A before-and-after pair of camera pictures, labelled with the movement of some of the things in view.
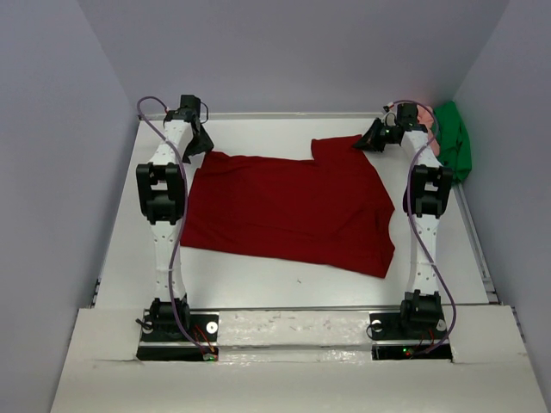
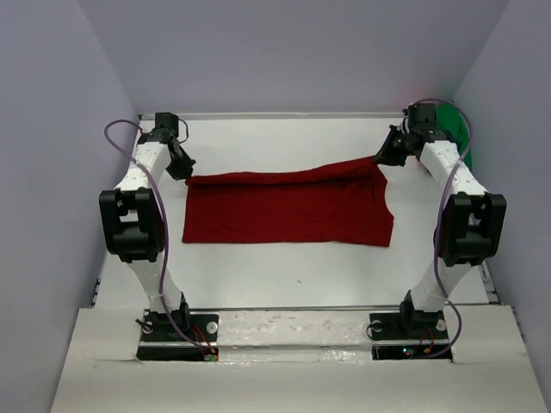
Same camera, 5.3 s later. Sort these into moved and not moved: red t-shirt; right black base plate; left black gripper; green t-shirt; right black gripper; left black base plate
Moved: red t-shirt; left black gripper; right black gripper
Not moved: right black base plate; left black base plate; green t-shirt
